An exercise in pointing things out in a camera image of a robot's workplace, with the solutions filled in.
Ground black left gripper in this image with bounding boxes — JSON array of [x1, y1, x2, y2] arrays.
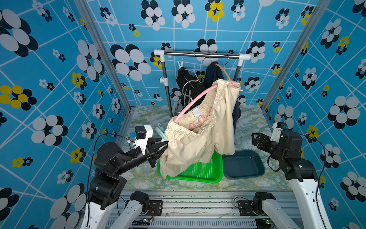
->
[[116, 136, 173, 177]]

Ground mint green clothespin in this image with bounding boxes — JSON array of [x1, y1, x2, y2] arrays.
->
[[155, 123, 168, 141]]

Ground beige shorts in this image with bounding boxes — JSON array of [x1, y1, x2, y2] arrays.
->
[[159, 86, 239, 178]]

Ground pink plastic hanger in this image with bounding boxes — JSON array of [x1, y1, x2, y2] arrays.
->
[[174, 80, 243, 123]]

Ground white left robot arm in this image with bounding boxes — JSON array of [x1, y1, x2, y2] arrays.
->
[[81, 137, 168, 229]]

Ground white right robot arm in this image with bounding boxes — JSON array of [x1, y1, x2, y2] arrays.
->
[[252, 128, 332, 229]]

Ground black shorts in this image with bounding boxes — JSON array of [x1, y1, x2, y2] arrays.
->
[[175, 67, 206, 108]]

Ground navy blue shorts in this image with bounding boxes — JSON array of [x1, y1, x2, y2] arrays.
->
[[203, 62, 241, 135]]

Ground wooden hanger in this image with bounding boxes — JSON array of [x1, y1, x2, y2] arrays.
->
[[215, 54, 232, 80]]

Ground dark teal plastic bin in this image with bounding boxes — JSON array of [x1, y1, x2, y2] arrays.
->
[[223, 150, 266, 180]]

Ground green plastic basket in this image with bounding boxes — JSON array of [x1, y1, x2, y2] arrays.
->
[[166, 152, 224, 184]]

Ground white metal clothes rack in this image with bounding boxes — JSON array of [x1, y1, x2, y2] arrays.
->
[[153, 49, 251, 117]]

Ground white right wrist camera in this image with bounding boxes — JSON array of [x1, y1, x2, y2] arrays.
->
[[270, 122, 287, 143]]

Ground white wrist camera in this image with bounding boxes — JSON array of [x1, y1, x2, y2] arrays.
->
[[270, 122, 287, 143], [133, 125, 153, 155]]

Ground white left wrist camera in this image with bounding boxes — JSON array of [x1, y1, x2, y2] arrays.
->
[[133, 125, 153, 155]]

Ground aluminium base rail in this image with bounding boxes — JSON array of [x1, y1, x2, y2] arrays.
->
[[130, 190, 280, 229]]

